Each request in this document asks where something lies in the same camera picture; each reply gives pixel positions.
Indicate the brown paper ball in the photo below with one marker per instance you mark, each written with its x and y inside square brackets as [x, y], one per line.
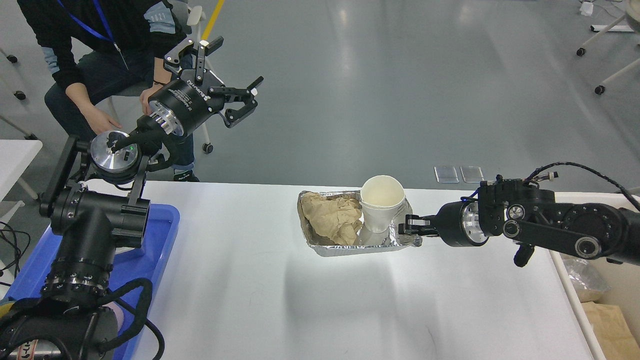
[338, 219]

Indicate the blue plastic tray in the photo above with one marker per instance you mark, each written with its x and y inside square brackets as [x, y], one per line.
[147, 262]

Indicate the seated person in black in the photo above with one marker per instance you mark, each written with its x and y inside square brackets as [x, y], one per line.
[95, 49]

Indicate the small white side table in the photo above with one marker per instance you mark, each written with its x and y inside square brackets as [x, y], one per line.
[15, 157]

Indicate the clear floor plate right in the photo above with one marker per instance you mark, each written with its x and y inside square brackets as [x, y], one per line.
[472, 174]

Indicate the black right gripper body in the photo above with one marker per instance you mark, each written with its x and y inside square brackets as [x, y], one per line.
[458, 225]

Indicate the white rolling chair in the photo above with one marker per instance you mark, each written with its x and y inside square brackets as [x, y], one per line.
[190, 19]

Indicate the crumpled clear plastic in bin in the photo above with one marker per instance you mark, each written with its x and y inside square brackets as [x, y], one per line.
[589, 284]

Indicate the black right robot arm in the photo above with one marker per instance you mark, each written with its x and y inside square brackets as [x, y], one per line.
[520, 210]

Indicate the pink mug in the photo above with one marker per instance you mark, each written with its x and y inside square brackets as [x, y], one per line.
[118, 312]

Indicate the teal mug yellow inside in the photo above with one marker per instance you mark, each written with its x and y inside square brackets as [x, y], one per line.
[5, 308]

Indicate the person's left hand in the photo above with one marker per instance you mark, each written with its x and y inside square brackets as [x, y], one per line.
[144, 99]

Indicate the brown paper in bin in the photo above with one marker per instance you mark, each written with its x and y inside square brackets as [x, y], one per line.
[612, 332]

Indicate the aluminium foil tray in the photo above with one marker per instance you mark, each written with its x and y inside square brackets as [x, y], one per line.
[366, 242]

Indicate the clear floor plate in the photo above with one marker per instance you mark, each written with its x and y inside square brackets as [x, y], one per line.
[472, 174]
[447, 174]

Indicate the white plastic bin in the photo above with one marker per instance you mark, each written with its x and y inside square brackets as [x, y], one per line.
[624, 280]

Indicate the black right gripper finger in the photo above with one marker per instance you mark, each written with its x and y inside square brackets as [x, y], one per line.
[415, 225]

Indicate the white paper cup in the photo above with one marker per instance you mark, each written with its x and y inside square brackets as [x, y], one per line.
[380, 199]

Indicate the person's right hand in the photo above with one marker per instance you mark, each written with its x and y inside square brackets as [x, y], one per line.
[98, 120]

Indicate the clear floor plate left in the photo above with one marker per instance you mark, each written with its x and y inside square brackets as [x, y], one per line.
[447, 174]

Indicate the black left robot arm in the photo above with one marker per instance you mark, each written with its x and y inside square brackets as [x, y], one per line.
[94, 202]

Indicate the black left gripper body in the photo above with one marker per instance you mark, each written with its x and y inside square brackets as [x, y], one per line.
[180, 107]

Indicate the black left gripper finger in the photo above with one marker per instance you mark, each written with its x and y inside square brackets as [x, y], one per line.
[220, 96]
[199, 52]

